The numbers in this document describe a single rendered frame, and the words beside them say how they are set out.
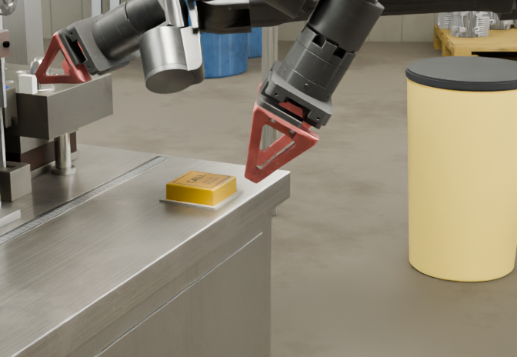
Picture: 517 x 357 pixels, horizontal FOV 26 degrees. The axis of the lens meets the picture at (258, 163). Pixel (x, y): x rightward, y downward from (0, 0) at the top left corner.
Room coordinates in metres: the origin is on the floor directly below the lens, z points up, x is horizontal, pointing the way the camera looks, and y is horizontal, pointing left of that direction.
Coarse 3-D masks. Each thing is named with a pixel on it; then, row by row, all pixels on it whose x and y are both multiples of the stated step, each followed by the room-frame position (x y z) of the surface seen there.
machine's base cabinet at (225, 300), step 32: (256, 224) 1.49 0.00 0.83; (224, 256) 1.40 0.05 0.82; (256, 256) 1.48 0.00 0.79; (192, 288) 1.31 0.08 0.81; (224, 288) 1.39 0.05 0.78; (256, 288) 1.48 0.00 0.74; (128, 320) 1.18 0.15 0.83; (160, 320) 1.24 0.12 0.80; (192, 320) 1.31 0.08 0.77; (224, 320) 1.39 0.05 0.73; (256, 320) 1.48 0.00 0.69; (96, 352) 1.11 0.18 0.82; (128, 352) 1.17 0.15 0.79; (160, 352) 1.23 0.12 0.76; (192, 352) 1.31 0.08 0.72; (224, 352) 1.39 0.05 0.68; (256, 352) 1.48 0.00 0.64
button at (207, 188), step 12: (180, 180) 1.40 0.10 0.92; (192, 180) 1.40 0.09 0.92; (204, 180) 1.40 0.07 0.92; (216, 180) 1.40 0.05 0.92; (228, 180) 1.40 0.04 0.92; (168, 192) 1.39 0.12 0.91; (180, 192) 1.38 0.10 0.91; (192, 192) 1.37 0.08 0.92; (204, 192) 1.36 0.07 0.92; (216, 192) 1.37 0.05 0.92; (228, 192) 1.40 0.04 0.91; (204, 204) 1.36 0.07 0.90
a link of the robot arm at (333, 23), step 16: (320, 0) 1.05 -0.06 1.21; (336, 0) 1.03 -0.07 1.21; (352, 0) 1.03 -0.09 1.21; (368, 0) 1.03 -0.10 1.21; (320, 16) 1.04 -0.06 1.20; (336, 16) 1.03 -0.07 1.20; (352, 16) 1.03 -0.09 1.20; (368, 16) 1.03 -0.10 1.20; (320, 32) 1.03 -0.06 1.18; (336, 32) 1.03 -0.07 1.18; (352, 32) 1.03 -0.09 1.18; (368, 32) 1.04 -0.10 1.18; (336, 48) 1.04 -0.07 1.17; (352, 48) 1.03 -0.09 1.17
